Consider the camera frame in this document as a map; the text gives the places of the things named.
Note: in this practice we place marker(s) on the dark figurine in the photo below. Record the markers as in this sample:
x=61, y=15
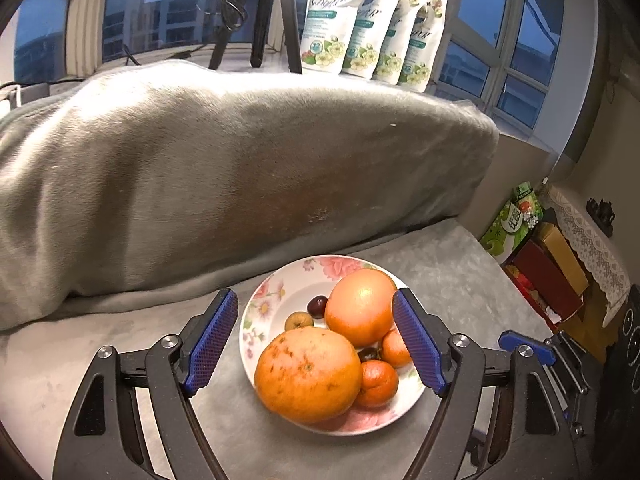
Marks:
x=600, y=210

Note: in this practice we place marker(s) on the floral white plate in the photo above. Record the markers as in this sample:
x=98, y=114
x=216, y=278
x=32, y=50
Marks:
x=295, y=290

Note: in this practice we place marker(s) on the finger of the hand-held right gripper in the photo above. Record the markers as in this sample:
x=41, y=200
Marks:
x=547, y=347

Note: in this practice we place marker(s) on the dark plum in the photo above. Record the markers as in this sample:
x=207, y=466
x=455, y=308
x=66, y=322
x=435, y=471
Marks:
x=317, y=306
x=369, y=353

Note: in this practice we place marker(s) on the green package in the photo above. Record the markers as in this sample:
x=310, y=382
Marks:
x=510, y=225

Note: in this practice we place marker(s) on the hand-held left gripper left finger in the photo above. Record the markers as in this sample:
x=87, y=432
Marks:
x=210, y=345

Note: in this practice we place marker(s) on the grey fleece blanket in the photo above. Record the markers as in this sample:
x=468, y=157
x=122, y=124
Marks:
x=200, y=160

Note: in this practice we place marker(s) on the large window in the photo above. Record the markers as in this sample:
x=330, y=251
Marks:
x=150, y=15

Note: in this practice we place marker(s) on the mandarin orange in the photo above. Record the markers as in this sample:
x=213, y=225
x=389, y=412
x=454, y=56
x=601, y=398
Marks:
x=377, y=382
x=394, y=349

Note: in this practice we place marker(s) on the red box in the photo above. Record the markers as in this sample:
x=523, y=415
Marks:
x=542, y=275

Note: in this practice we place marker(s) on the white lace cloth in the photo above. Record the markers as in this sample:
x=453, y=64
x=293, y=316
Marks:
x=595, y=255

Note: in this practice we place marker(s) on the yellow brown box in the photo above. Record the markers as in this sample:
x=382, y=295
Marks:
x=560, y=250

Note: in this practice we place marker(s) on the brown kiwi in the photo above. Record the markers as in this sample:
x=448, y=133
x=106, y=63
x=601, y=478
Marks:
x=297, y=320

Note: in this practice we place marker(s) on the large orange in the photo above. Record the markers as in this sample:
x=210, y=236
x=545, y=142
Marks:
x=307, y=375
x=360, y=307

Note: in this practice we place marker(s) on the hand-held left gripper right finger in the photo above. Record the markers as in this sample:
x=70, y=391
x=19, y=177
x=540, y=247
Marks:
x=417, y=345

